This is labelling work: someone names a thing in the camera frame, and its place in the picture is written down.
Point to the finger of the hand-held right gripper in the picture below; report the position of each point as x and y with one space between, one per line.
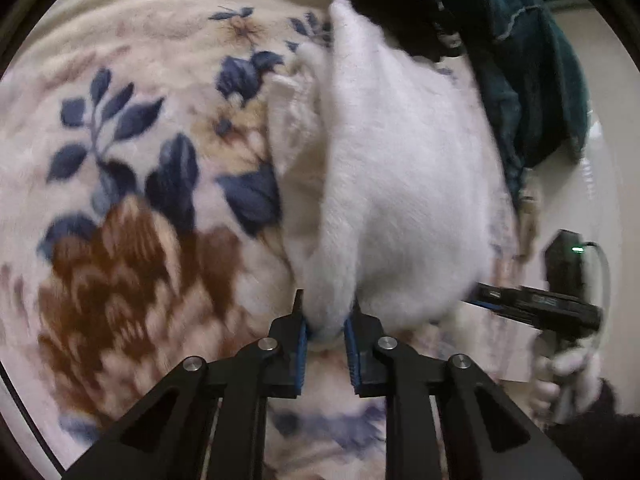
500 302

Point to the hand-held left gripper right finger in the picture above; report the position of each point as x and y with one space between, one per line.
365 355

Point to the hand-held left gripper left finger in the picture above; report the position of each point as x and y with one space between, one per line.
287 355

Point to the white sweater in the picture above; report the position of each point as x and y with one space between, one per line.
390 200

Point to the person's right forearm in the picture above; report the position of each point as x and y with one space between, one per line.
600 435

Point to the person's right hand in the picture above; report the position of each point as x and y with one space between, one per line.
565 380

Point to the white headboard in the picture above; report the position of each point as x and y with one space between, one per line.
607 170

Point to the floral blanket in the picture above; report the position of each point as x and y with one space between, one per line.
125 210

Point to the teal quilt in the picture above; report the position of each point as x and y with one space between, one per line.
520 70

